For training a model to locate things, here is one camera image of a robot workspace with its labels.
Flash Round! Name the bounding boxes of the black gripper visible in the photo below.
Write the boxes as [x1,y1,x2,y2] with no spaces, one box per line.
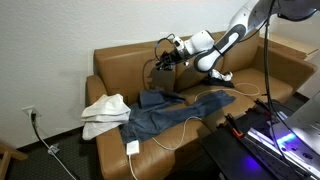
[154,36,189,71]

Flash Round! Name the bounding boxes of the blue denim trousers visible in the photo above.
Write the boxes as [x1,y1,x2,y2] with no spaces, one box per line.
[119,88,237,145]

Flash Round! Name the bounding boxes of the brown leather couch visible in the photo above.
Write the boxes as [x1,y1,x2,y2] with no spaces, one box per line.
[85,28,318,180]

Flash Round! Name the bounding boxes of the black crumpled garment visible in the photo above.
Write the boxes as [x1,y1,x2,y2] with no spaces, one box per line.
[201,77,236,89]

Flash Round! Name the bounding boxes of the white folded cloth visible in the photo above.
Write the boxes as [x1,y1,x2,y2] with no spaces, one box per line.
[80,93,132,141]

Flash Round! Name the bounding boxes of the white power adapter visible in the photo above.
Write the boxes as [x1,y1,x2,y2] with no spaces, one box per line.
[125,139,141,156]

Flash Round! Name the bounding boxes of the black orange clamp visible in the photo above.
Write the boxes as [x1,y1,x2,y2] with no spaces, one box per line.
[224,113,244,138]

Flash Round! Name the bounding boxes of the black red clamp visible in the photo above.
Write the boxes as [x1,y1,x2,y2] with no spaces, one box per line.
[254,98,278,117]

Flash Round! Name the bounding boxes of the black robot table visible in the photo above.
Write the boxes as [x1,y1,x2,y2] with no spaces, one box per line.
[199,98,320,180]

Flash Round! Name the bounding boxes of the light wooden side table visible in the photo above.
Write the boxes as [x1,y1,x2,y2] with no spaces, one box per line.
[259,31,320,62]

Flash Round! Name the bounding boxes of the small white floor tag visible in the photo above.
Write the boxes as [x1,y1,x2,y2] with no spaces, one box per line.
[47,143,60,155]

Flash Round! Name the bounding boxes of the wooden furniture leg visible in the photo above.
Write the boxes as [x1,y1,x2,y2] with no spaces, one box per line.
[0,141,29,180]

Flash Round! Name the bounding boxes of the white charging cable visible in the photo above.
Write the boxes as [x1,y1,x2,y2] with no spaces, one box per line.
[152,82,261,151]

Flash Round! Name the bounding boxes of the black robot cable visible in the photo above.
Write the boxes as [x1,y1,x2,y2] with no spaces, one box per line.
[262,0,301,174]

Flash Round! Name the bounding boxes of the white adapter power cord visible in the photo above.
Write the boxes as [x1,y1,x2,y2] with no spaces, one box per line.
[127,153,139,180]

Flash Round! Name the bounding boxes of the metal base rail plate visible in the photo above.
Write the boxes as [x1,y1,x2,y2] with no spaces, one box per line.
[246,109,320,176]

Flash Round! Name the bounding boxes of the black plugged power cord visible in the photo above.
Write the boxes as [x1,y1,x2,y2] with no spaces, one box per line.
[29,111,79,180]

